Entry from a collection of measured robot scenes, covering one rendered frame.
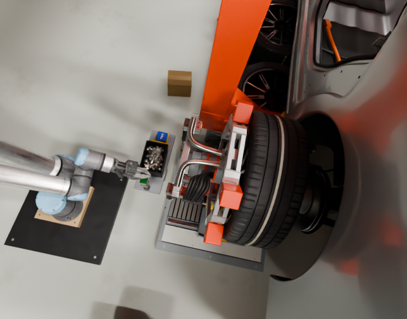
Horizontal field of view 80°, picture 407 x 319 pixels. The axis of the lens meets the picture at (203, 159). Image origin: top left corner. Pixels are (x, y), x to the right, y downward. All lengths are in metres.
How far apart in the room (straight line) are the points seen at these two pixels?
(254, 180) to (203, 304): 1.32
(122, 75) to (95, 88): 0.29
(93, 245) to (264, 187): 1.22
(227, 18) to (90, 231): 1.46
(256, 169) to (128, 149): 1.47
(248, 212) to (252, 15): 0.71
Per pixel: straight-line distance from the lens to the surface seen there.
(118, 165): 1.31
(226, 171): 0.96
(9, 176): 1.31
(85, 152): 1.28
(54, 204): 1.57
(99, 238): 1.79
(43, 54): 2.98
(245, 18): 1.00
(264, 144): 0.98
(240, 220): 1.00
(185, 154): 1.12
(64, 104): 2.57
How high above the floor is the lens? 2.02
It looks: 69 degrees down
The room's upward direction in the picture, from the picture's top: 18 degrees clockwise
